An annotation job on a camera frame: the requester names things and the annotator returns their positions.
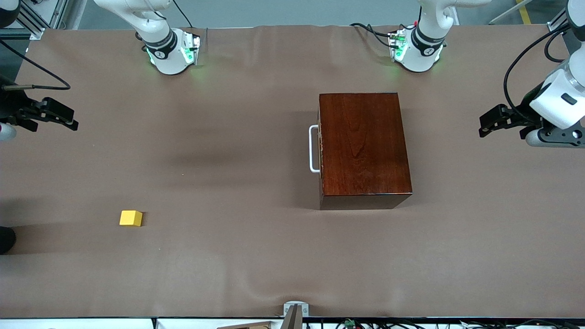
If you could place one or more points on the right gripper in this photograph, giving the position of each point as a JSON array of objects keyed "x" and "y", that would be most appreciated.
[{"x": 13, "y": 108}]

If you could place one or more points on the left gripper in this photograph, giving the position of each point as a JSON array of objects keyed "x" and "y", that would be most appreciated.
[{"x": 526, "y": 111}]

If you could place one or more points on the yellow block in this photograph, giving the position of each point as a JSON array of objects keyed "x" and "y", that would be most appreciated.
[{"x": 130, "y": 218}]

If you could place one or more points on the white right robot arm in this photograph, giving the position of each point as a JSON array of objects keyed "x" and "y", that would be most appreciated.
[{"x": 167, "y": 55}]

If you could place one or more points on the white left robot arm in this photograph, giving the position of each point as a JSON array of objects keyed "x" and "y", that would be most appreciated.
[{"x": 422, "y": 57}]

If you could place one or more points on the dark wooden drawer box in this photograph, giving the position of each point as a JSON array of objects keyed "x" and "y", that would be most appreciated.
[{"x": 365, "y": 146}]

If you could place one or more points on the single aluminium profile bar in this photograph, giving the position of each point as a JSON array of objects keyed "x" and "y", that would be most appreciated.
[{"x": 555, "y": 28}]

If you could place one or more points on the black round object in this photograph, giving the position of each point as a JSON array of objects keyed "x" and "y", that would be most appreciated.
[{"x": 5, "y": 240}]

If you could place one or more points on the large table cover cloth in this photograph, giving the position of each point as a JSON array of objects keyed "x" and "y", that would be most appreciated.
[{"x": 228, "y": 137}]

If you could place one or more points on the small green connector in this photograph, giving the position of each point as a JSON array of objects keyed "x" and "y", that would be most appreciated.
[{"x": 350, "y": 323}]

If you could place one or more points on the light wooden board piece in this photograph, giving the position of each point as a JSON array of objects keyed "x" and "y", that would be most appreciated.
[{"x": 251, "y": 326}]

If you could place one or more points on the aluminium frame with black struts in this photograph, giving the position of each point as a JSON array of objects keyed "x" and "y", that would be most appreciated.
[{"x": 37, "y": 31}]

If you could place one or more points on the grey metal table bracket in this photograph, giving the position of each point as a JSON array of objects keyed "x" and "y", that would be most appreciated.
[{"x": 305, "y": 310}]

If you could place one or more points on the grey upright post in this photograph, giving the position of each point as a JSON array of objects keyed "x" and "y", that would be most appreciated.
[{"x": 292, "y": 320}]

